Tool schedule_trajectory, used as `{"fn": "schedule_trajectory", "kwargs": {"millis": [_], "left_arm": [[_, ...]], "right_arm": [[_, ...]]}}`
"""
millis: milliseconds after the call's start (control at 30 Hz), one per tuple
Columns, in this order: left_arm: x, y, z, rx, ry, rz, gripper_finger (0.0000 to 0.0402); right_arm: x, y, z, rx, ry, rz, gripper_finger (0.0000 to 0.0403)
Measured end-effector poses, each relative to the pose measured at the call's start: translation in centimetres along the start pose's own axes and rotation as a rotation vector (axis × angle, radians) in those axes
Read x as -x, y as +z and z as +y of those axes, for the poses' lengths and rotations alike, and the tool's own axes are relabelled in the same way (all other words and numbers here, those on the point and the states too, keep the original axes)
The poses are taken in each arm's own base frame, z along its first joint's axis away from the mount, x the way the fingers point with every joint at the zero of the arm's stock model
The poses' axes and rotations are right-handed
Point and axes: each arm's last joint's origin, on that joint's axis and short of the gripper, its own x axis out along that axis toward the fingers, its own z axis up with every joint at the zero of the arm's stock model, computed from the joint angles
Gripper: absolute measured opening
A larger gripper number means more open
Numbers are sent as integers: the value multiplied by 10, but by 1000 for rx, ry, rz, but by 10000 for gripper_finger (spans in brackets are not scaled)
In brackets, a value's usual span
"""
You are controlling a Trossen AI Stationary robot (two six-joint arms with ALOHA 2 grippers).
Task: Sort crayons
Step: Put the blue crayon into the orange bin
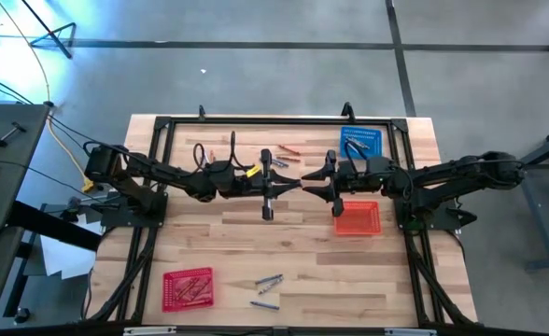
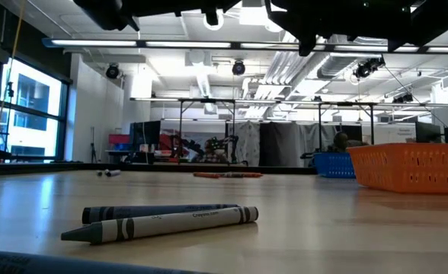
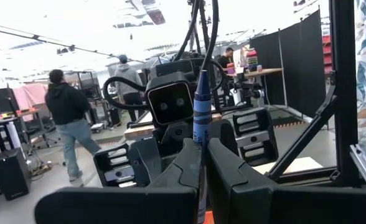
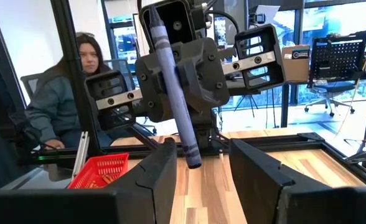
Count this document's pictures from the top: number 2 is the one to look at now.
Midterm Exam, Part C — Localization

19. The black tripod stand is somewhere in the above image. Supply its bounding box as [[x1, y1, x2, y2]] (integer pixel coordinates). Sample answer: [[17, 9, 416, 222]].
[[5, 81, 16, 153]]

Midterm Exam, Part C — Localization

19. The dark curtain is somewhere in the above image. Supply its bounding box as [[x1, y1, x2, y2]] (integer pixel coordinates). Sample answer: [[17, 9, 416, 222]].
[[259, 121, 302, 167]]

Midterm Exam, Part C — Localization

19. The black ceiling spotlight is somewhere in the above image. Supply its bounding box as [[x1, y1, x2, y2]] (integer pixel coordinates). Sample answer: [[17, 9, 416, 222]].
[[353, 56, 386, 80], [104, 63, 121, 80], [392, 92, 414, 104], [231, 59, 247, 76]]

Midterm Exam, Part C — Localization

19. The long light strip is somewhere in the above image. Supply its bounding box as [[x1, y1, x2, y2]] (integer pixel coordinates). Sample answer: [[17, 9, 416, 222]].
[[42, 37, 448, 53]]

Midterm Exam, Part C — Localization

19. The white ceiling pipe bundle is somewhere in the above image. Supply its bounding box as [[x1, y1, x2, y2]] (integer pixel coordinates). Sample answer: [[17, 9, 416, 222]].
[[242, 22, 334, 119]]

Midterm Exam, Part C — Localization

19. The person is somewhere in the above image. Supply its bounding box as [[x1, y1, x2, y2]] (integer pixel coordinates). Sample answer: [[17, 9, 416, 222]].
[[326, 131, 370, 153], [193, 139, 229, 164]]

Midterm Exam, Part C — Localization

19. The yellow cable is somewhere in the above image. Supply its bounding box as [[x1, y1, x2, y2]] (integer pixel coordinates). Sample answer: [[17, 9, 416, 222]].
[[0, 0, 26, 115]]

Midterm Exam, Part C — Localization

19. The blue plastic basket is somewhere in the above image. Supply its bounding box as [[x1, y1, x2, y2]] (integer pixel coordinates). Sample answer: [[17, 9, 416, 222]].
[[312, 151, 357, 180]]

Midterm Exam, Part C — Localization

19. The orange plastic basket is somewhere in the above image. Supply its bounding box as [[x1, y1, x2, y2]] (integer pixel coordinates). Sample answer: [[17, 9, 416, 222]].
[[347, 142, 448, 196]]

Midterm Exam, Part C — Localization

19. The hanging light bar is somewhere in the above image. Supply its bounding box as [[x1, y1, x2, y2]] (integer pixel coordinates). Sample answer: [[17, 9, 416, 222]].
[[130, 97, 448, 110]]

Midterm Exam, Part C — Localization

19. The white patterned curtain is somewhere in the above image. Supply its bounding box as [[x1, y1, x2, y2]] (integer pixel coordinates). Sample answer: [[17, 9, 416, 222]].
[[227, 120, 262, 167]]

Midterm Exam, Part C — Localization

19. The red box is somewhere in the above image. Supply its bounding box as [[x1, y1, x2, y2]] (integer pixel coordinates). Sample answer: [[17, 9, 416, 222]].
[[108, 133, 131, 146]]

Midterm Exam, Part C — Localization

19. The blue crayon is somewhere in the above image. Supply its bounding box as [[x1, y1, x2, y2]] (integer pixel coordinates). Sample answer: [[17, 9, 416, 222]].
[[82, 203, 240, 225]]

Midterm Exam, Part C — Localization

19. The bright ceiling light panel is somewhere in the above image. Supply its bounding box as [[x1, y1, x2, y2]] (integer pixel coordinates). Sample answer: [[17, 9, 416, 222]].
[[241, 5, 282, 33]]

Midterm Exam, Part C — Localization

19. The white ring ceiling fixture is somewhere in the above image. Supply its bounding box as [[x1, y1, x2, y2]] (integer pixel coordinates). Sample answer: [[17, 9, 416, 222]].
[[203, 14, 225, 32]]

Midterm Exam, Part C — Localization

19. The silver ventilation duct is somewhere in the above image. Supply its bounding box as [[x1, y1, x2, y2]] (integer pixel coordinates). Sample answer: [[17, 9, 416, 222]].
[[317, 36, 385, 79]]

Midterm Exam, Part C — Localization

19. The large dark-framed window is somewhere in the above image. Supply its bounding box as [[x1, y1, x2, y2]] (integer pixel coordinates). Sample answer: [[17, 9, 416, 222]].
[[0, 56, 72, 164]]

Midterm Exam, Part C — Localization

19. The red panel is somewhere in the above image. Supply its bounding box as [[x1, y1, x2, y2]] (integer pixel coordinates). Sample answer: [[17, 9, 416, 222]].
[[158, 131, 179, 152]]

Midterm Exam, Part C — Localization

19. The thin background tripod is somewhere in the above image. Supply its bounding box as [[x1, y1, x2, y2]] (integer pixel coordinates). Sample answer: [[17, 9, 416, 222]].
[[89, 126, 98, 164]]

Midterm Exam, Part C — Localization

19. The black aluminium table frame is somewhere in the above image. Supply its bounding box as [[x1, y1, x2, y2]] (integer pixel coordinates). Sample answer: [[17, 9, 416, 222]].
[[0, 161, 317, 176]]

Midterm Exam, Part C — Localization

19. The white board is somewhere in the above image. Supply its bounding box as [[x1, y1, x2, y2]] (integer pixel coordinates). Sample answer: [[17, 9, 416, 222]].
[[362, 123, 418, 145]]

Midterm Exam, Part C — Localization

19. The grey curtain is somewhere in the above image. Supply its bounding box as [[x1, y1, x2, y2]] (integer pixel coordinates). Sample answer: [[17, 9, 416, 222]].
[[299, 123, 341, 153]]

